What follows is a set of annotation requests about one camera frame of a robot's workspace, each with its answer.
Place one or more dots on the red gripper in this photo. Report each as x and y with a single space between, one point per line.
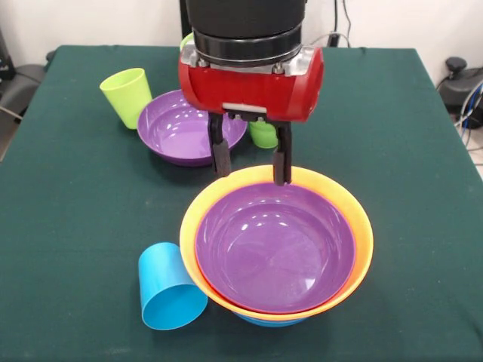
245 90

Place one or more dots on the purple bowl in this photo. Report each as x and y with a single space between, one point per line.
275 245
177 128

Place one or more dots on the orange bowl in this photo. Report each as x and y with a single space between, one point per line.
188 226
264 318

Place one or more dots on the yellow-green cup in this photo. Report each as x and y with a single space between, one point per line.
126 98

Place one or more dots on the blue cup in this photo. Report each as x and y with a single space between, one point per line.
162 279

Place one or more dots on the blue bowl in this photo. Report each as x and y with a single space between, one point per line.
271 324

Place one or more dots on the green bowl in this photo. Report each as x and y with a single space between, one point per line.
185 41

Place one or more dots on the dark green table cloth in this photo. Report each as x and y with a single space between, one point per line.
56 301

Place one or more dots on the black equipment box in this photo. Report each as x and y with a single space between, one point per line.
5 60

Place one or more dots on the grey pedestal foot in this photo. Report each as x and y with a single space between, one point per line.
458 81
22 83

